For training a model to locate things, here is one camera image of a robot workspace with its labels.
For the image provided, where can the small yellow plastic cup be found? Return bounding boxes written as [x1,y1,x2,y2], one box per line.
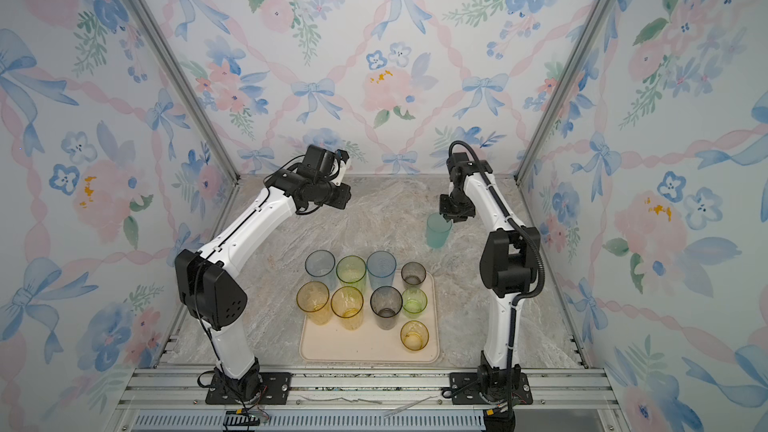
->
[400,320,430,352]

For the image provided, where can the beige plastic tray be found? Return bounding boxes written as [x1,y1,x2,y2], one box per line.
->
[299,274,440,365]

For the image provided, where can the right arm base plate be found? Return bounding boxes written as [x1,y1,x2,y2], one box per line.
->
[441,370,533,406]

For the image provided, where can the tall grey plastic cup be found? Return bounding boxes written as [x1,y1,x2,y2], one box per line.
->
[370,286,403,330]

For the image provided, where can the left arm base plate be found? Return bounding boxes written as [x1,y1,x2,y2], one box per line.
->
[205,370,293,406]

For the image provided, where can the small grey plastic cup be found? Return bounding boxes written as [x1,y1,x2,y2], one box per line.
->
[401,261,427,289]

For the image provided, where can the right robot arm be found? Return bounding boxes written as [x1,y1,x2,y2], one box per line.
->
[439,152,545,408]

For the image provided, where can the aluminium front rail frame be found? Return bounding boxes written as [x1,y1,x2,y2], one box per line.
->
[106,366,629,431]

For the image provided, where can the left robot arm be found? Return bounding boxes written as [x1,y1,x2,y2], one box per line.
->
[174,167,351,404]

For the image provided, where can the tall yellow plastic cup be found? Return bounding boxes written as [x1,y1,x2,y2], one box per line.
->
[331,286,364,331]

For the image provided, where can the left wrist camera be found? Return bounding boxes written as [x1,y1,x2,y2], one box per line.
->
[297,145,350,185]

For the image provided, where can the small green plastic cup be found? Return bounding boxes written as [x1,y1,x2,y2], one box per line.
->
[401,287,428,318]

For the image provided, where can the teal plastic cup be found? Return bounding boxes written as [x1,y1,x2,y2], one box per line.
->
[426,213,452,249]

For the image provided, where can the tall orange plastic cup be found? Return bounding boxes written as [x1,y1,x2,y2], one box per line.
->
[296,281,332,326]

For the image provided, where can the tall green plastic cup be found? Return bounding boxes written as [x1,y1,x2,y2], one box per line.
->
[336,255,367,293]

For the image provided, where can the light blue plastic cup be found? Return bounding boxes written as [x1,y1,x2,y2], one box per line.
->
[304,250,338,292]

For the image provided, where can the blue ribbed plastic cup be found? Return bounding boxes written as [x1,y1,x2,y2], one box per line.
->
[366,251,397,290]

